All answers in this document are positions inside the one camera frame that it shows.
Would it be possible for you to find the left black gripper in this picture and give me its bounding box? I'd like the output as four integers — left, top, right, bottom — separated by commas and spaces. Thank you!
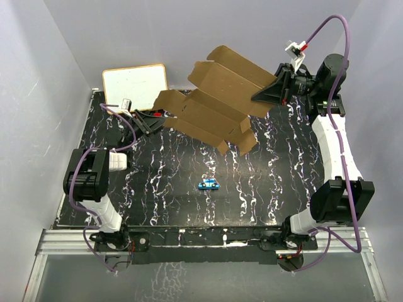
123, 111, 170, 151

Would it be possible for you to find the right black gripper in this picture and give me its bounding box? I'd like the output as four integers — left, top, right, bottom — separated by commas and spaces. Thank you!
252, 63, 322, 106

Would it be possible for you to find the brown cardboard box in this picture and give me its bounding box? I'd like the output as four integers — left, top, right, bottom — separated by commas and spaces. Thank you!
152, 45, 276, 155

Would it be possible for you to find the blue toy car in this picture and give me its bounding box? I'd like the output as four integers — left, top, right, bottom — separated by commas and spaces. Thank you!
198, 179, 220, 190

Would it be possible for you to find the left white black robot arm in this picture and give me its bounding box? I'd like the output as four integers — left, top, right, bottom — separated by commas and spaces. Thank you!
63, 110, 166, 251

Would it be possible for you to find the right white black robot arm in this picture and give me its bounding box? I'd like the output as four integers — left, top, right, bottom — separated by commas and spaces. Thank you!
251, 53, 375, 250

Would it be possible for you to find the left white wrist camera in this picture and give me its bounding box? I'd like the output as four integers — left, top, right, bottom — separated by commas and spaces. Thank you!
120, 98, 132, 116

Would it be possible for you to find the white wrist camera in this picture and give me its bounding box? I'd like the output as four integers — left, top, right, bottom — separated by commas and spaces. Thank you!
285, 41, 308, 73
120, 98, 132, 116

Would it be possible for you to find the white board orange frame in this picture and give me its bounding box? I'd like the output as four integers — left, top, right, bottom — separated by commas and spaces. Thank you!
102, 64, 168, 111

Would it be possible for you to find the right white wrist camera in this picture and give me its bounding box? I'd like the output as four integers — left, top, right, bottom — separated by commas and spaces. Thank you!
285, 41, 308, 73

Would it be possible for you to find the aluminium frame rail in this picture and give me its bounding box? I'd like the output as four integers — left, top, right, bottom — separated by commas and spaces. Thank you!
23, 229, 387, 301

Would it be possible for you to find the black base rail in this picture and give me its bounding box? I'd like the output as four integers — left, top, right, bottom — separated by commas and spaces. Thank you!
89, 226, 318, 265

